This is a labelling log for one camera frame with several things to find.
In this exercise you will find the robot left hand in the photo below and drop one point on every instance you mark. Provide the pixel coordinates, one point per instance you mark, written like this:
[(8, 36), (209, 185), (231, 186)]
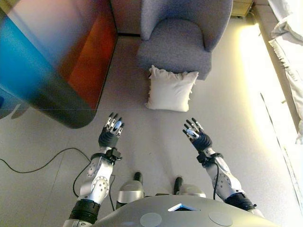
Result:
[(109, 138)]

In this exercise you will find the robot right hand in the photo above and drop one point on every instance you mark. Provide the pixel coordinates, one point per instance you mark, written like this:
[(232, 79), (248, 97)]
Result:
[(202, 140)]

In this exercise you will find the white fringed cushion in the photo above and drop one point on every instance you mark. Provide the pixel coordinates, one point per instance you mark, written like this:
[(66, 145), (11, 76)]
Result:
[(170, 92)]

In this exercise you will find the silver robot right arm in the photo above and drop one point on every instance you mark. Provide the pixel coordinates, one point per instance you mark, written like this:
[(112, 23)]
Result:
[(227, 179)]

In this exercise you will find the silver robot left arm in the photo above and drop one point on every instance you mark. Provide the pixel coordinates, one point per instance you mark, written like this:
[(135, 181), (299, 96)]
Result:
[(100, 182)]

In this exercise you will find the silver robot right leg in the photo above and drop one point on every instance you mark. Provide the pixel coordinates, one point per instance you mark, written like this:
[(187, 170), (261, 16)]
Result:
[(189, 189)]

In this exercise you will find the brown wooden cabinet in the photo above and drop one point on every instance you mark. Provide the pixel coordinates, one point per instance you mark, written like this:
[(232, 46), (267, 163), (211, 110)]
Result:
[(82, 66)]

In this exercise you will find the grey robot torso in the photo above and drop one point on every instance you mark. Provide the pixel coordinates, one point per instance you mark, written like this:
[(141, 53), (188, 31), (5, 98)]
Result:
[(184, 216)]

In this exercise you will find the grey fabric armchair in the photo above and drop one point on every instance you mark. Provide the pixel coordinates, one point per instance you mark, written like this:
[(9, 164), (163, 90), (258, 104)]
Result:
[(175, 45)]

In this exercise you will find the white fringed bed throw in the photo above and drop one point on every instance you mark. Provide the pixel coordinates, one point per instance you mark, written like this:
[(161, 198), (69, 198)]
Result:
[(292, 71)]

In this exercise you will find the beige bed with white sheets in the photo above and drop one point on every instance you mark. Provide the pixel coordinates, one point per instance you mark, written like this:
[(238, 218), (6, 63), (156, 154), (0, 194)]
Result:
[(265, 21)]

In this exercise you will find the wooden nightstand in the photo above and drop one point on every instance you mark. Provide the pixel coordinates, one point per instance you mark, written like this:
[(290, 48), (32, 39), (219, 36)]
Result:
[(240, 7)]

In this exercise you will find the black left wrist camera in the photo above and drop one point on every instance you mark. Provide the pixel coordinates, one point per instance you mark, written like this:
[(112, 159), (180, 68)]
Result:
[(114, 154)]

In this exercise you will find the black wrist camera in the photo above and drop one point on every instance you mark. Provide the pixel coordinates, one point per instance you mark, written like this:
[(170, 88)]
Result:
[(202, 158), (114, 154)]

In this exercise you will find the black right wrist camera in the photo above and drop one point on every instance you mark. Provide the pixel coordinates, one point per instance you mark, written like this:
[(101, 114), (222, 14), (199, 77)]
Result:
[(202, 158)]

